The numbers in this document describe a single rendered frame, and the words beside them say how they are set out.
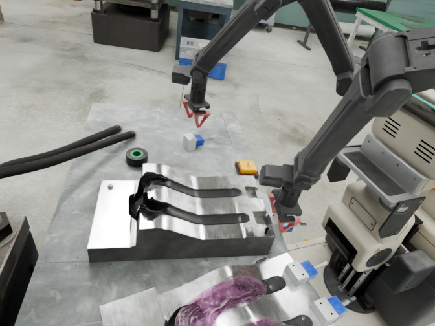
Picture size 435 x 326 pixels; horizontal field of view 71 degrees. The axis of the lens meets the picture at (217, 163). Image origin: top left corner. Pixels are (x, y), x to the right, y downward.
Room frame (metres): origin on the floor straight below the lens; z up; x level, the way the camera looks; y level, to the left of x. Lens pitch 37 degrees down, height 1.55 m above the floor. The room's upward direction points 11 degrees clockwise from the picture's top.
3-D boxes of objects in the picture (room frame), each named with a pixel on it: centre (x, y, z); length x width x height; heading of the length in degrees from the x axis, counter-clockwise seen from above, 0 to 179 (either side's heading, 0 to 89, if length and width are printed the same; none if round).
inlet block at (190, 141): (1.08, 0.09, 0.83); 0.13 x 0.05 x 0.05; 126
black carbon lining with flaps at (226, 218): (0.64, 0.06, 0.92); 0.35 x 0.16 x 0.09; 105
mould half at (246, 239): (0.64, 0.08, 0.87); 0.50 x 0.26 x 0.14; 105
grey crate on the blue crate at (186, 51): (3.97, 0.44, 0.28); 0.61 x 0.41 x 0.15; 97
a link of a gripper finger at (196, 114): (1.04, 0.11, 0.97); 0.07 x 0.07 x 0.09; 36
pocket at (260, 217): (0.64, -0.16, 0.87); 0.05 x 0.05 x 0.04; 15
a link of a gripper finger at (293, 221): (0.66, -0.23, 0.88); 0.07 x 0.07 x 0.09; 15
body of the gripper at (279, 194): (0.69, -0.22, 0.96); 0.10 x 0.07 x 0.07; 15
